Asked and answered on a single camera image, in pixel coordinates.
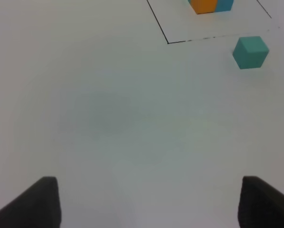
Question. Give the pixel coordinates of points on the green cube block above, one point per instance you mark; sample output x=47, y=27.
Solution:
x=250, y=52

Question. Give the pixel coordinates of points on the template blue cube block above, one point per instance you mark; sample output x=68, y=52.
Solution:
x=224, y=5

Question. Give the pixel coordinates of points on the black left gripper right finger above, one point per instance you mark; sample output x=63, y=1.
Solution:
x=260, y=204

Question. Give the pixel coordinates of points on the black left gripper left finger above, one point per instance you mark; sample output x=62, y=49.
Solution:
x=37, y=207

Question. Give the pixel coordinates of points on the template orange cube block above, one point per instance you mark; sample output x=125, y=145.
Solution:
x=203, y=6

